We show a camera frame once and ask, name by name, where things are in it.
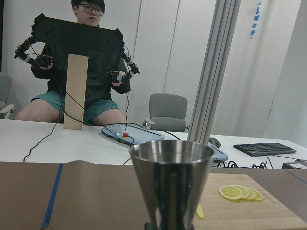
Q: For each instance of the steel jigger measuring cup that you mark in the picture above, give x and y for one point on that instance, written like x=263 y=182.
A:
x=172 y=175

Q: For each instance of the grey office chair right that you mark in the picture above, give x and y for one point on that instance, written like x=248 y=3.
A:
x=167 y=112

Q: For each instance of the grey office chair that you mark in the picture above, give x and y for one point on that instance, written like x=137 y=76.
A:
x=167 y=112
x=5 y=85

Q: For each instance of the teach pendant with red button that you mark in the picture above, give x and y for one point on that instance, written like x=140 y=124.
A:
x=130 y=133

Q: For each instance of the seated operator in black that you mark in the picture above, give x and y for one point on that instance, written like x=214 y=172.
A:
x=105 y=73

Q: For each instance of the upright wooden plank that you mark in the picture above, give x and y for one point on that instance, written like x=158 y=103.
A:
x=75 y=91

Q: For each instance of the black keyboard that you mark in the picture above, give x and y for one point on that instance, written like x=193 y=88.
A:
x=264 y=149

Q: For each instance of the yellow plastic knife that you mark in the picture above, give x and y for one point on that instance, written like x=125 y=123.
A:
x=199 y=212

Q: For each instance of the lemon slice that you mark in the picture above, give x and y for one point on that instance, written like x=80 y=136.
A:
x=258 y=195
x=230 y=192
x=251 y=195
x=245 y=191

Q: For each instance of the blue tape line lengthwise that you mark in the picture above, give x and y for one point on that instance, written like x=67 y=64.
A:
x=52 y=199

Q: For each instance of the grey office chair left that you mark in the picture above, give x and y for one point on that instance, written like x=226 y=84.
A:
x=5 y=85

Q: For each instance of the wooden cutting board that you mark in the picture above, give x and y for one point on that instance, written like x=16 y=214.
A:
x=223 y=214

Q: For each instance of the aluminium frame post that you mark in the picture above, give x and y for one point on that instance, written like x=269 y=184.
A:
x=212 y=74

